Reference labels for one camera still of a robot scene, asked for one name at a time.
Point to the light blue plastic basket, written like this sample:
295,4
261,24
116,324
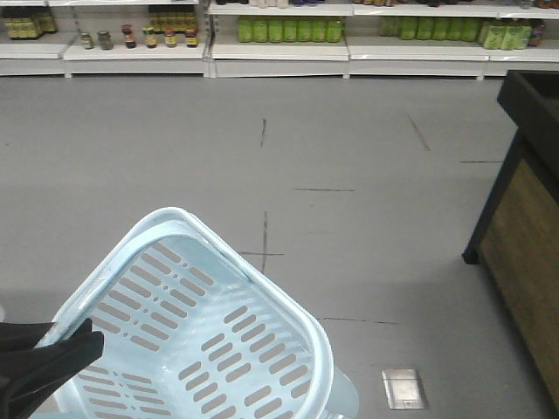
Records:
192,330

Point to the row of green bottles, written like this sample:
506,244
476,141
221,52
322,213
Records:
290,29

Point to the black wooden produce stand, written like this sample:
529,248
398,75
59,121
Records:
516,236

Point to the second row green bottles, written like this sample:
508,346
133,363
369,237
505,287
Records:
464,29

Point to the metal floor plate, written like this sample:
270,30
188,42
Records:
404,389

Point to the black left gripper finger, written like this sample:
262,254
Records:
27,336
30,376

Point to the white store shelving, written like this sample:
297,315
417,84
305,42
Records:
200,37

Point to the small jar on shelf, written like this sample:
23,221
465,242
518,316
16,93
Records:
129,37

